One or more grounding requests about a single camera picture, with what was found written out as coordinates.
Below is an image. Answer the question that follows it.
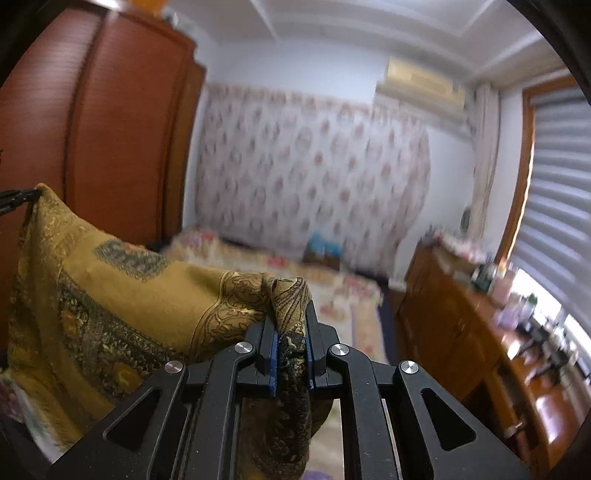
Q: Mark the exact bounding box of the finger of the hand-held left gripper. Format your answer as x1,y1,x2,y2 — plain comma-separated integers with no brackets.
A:
0,188,42,217

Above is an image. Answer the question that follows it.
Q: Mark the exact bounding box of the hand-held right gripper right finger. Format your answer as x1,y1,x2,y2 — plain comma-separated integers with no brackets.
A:
302,300,532,480

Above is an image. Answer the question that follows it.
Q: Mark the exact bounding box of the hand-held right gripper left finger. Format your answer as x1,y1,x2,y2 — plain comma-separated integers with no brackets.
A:
46,322,280,480

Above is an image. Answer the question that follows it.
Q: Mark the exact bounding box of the mustard patterned shirt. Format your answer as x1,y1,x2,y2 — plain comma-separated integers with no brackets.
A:
7,183,333,480

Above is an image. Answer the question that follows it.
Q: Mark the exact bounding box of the floral bedsheet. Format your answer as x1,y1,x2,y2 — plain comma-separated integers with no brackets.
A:
0,226,389,480

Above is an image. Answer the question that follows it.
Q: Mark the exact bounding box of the blue cloth bundle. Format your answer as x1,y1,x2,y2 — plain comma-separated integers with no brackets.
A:
305,233,345,268

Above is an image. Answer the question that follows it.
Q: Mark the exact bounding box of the brown slatted wooden wardrobe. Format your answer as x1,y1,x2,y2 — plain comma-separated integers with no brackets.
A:
0,4,207,370

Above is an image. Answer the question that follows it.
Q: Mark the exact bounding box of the brown wooden cabinet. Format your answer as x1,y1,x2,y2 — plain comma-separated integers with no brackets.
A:
394,240,591,476

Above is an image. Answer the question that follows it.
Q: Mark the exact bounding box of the purple figurine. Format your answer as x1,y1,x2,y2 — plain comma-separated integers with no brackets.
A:
501,295,525,329

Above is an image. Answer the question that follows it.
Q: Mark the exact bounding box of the pink bottle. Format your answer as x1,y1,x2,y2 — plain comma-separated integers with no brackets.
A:
494,265,517,308

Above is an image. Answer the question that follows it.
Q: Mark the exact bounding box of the beige tied window curtain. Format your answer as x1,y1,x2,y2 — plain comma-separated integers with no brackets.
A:
466,83,502,232

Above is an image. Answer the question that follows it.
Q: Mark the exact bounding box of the grey striped window blind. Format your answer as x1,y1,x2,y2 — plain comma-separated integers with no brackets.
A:
510,88,591,324

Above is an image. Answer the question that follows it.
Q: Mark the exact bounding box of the ring patterned wall curtain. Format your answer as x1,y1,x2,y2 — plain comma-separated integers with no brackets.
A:
194,83,432,280

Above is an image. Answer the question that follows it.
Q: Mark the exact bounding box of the beige wall air conditioner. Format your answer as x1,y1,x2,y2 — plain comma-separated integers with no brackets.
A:
375,56,467,125

